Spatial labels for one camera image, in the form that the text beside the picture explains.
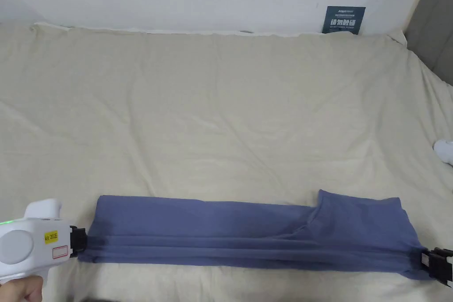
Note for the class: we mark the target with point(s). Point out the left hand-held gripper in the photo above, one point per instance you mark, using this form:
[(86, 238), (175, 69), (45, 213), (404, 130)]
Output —
[(21, 242)]

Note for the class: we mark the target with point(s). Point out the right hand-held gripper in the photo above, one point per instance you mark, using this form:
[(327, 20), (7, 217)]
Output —
[(445, 266)]

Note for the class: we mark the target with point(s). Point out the dark blue shirt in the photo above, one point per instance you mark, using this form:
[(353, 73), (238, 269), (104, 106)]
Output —
[(226, 231)]

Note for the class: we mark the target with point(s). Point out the person's left hand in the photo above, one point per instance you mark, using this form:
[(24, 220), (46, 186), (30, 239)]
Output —
[(24, 289)]

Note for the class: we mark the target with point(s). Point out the white hand controller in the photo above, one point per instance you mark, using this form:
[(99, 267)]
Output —
[(445, 151)]

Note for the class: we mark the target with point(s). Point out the bed with beige sheet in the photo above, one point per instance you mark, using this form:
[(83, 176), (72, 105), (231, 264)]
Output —
[(212, 111)]

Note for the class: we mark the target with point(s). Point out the grey padded headboard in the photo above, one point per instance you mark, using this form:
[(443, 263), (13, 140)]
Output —
[(433, 22)]

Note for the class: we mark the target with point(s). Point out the dark blue sign card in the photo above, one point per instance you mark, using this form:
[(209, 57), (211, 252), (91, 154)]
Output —
[(343, 20)]

